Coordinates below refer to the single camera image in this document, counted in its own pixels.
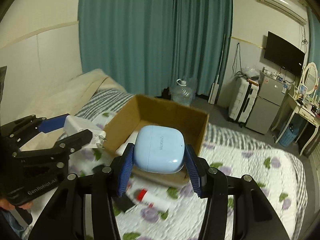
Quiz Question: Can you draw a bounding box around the white vanity table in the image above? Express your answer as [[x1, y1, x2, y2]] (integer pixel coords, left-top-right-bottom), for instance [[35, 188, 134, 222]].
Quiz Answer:
[[271, 94, 319, 156]]

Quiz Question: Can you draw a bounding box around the light blue earbuds case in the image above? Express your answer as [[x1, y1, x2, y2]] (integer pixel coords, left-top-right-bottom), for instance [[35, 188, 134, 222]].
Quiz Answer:
[[133, 125, 185, 174]]

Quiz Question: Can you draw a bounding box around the white flat mop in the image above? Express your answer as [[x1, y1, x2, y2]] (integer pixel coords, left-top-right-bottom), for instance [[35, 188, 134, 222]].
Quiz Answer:
[[208, 34, 226, 105]]

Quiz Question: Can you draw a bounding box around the blue basket under vanity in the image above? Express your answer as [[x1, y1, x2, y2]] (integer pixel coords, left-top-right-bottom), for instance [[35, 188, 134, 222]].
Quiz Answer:
[[279, 124, 299, 147]]

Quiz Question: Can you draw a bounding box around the open cardboard box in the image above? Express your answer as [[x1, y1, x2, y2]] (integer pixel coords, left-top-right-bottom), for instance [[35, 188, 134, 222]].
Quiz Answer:
[[104, 95, 209, 187]]

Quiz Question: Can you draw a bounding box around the floral quilted bedspread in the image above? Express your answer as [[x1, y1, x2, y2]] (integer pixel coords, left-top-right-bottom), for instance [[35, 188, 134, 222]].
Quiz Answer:
[[24, 110, 308, 240]]

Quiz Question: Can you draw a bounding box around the person's left hand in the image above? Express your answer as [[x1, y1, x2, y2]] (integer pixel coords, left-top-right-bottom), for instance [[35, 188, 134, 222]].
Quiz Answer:
[[0, 198, 33, 211]]

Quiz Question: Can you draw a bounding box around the black rectangular case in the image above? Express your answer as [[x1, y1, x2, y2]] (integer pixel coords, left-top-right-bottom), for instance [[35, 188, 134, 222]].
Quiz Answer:
[[113, 194, 135, 213]]

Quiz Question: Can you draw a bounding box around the grey checked bedsheet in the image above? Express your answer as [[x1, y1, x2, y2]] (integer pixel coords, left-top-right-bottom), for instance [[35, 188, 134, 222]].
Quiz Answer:
[[75, 89, 134, 120]]

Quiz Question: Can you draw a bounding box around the white power adapter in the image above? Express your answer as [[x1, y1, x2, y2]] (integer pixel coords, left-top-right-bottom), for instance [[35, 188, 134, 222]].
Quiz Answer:
[[63, 115, 106, 149]]

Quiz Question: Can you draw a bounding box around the cream pillow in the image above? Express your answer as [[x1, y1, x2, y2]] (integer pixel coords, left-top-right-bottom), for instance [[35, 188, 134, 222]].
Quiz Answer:
[[18, 69, 126, 118]]

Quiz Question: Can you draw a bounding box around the red capped white bottle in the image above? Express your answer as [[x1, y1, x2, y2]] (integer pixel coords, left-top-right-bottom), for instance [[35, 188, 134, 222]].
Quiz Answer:
[[135, 189, 170, 212]]

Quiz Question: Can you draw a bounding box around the green curtain by window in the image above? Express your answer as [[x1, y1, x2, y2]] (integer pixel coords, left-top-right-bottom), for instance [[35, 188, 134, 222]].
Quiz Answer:
[[308, 7, 320, 71]]

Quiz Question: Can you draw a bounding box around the silver mini fridge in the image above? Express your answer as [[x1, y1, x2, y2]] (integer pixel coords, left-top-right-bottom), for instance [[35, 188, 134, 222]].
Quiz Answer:
[[246, 73, 287, 134]]

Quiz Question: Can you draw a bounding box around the black wall television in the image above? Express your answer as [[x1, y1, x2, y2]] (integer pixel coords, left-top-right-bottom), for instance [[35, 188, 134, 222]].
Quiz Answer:
[[264, 31, 305, 76]]

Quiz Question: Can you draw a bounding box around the white air conditioner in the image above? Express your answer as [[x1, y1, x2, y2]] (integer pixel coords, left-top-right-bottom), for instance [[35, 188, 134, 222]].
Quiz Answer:
[[260, 0, 308, 25]]

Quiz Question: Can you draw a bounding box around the clear water jug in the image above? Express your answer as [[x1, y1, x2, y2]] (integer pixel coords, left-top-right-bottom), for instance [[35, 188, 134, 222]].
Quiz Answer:
[[171, 79, 194, 106]]

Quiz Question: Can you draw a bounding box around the white suitcase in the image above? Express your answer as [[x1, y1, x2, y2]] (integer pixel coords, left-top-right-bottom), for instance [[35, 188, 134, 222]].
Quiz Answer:
[[228, 77, 259, 125]]

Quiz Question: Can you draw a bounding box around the oval vanity mirror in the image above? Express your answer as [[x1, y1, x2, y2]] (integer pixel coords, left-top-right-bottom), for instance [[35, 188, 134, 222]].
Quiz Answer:
[[300, 62, 318, 95]]

